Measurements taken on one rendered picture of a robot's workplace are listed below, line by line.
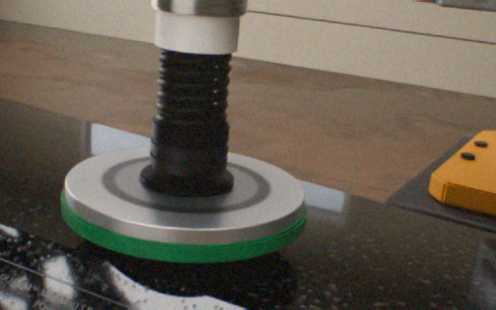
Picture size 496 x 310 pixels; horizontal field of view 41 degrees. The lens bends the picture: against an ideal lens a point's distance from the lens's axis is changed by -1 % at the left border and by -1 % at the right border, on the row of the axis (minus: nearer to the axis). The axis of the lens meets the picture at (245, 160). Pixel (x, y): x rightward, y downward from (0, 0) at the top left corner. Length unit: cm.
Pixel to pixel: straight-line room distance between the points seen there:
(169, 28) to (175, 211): 15
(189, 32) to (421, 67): 626
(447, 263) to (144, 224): 29
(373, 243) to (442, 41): 608
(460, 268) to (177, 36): 33
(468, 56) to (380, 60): 83
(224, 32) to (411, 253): 28
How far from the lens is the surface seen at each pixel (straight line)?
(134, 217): 53
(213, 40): 55
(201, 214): 54
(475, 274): 65
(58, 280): 60
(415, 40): 676
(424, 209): 118
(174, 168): 57
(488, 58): 669
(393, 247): 67
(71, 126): 98
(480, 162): 137
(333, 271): 60
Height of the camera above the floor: 113
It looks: 18 degrees down
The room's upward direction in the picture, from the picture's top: 5 degrees clockwise
